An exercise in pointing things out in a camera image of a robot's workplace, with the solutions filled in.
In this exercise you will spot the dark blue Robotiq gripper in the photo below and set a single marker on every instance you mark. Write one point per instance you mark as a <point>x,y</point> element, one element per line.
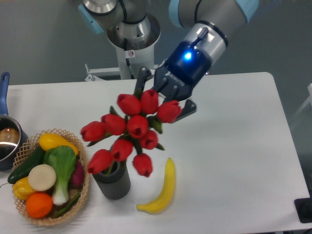
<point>178,76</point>

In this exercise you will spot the red artificial tulip bouquet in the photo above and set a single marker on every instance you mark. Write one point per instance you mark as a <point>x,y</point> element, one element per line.
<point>136,131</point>

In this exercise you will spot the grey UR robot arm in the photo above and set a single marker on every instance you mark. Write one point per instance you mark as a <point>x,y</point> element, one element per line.
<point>134,32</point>

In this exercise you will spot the dark grey ribbed vase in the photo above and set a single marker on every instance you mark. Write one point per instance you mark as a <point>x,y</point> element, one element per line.
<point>117,184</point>

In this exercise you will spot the yellow plastic banana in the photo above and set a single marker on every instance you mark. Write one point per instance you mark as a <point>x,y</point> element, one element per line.
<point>163,200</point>

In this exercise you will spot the green plastic bok choy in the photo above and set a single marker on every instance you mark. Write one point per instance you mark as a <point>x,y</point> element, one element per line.
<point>63,160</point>

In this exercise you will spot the purple plastic radish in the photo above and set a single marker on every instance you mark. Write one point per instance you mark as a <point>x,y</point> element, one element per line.
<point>77,178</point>

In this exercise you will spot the yellow plastic squash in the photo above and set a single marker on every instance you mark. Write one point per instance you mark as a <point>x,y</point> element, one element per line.
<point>49,141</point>

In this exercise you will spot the green plastic bean pod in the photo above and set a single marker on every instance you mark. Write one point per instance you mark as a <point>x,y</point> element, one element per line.
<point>68,206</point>

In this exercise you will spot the green plastic cucumber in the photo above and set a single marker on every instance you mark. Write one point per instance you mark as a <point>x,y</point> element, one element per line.
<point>34,159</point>

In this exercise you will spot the woven wicker basket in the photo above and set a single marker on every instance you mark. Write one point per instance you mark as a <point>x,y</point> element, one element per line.
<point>25,150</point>

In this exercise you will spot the cream round plastic disc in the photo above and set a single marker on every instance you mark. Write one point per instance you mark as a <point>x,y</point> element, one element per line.
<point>42,177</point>

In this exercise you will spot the orange plastic orange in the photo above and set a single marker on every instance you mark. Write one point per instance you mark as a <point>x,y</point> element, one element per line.
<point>39,205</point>

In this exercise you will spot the yellow plastic bell pepper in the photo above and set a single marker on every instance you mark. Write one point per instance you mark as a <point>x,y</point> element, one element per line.
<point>22,189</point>

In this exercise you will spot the black device at table edge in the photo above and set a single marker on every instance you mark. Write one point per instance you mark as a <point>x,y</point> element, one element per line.
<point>304,209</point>

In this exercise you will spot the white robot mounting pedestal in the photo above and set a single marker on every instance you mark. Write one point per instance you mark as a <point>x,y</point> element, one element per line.
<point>129,63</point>

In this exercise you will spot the blue saucepan with handle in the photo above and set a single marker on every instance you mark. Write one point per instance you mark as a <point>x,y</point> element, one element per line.
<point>12,135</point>

